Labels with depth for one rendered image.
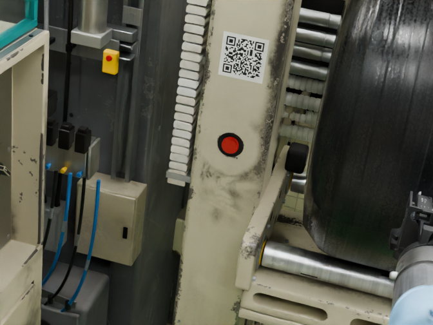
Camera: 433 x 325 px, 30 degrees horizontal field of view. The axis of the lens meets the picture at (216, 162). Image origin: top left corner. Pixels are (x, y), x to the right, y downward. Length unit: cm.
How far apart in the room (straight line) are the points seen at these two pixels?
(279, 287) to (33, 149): 47
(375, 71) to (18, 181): 58
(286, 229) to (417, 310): 86
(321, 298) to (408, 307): 56
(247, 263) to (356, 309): 20
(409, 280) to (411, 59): 36
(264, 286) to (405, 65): 48
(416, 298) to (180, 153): 69
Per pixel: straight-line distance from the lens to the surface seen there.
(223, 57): 133
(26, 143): 128
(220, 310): 157
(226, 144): 138
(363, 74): 113
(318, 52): 173
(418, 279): 88
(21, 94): 125
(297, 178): 162
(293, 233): 165
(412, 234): 102
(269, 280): 140
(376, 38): 114
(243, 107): 135
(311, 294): 139
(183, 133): 141
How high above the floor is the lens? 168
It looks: 28 degrees down
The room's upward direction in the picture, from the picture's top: 8 degrees clockwise
